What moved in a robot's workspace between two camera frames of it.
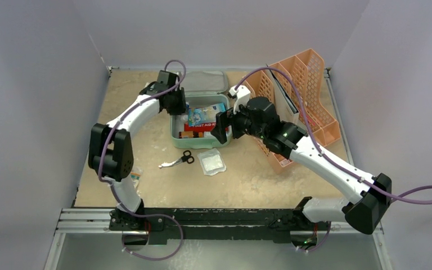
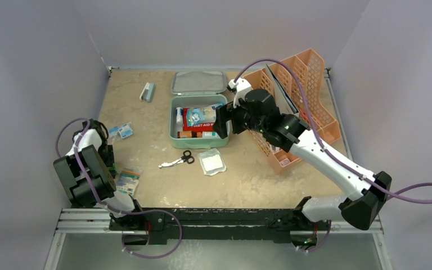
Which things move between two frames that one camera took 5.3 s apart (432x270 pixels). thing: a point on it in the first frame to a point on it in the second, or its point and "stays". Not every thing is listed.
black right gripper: [225, 124] stays
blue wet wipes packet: [203, 115] stays
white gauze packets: [211, 162] stays
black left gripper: [180, 109] to [109, 158]
